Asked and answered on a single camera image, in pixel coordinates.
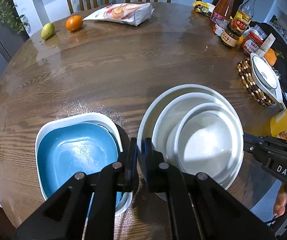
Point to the large white bowl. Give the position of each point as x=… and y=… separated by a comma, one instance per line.
x=146, y=129

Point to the white tube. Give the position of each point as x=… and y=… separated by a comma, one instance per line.
x=265, y=46

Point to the green hanging plant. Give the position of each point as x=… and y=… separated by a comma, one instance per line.
x=9, y=16

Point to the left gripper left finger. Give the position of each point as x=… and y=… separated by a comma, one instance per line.
x=128, y=177

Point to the blue patterned serving dish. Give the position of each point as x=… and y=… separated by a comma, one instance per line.
x=274, y=94

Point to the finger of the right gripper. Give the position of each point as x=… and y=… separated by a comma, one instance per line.
x=253, y=144

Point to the small white bowl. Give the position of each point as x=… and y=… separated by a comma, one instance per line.
x=208, y=139

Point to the white bread bag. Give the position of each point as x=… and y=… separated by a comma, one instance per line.
x=125, y=13

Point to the person's hand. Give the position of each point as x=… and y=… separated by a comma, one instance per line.
x=281, y=201

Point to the wooden bead trivet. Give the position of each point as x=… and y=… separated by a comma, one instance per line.
x=246, y=77

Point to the yellow snack packet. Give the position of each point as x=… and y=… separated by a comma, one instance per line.
x=203, y=8

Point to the dark brown paste jar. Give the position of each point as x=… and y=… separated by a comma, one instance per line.
x=229, y=38

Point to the yellow green pear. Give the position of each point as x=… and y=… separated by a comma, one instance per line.
x=47, y=31

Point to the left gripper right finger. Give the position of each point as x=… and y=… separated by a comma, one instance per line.
x=157, y=171

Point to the medium white bowl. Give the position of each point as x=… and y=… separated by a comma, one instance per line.
x=171, y=124

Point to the white blue patterned square plate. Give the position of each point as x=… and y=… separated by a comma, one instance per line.
x=83, y=154

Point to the red lid chili jar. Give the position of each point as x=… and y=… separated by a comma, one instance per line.
x=251, y=43

